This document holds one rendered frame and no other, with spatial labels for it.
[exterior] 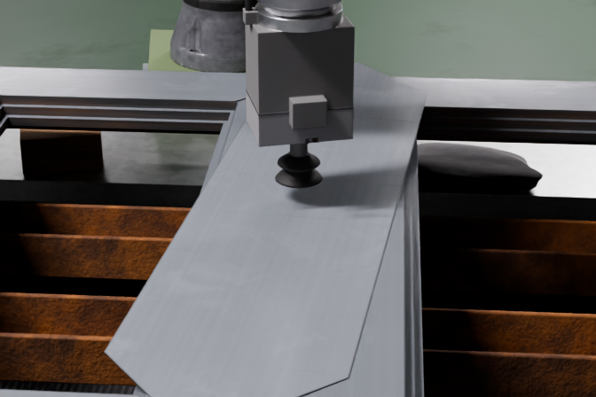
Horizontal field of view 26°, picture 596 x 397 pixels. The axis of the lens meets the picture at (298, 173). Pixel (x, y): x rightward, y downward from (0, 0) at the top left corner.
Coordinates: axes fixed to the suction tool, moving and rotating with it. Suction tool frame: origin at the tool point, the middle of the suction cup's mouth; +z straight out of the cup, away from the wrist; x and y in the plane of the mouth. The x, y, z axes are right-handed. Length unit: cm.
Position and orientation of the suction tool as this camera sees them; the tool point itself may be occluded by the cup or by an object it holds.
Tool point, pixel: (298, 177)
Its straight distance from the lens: 117.0
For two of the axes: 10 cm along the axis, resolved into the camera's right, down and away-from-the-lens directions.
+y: 9.8, -0.9, 1.9
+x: -2.1, -4.0, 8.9
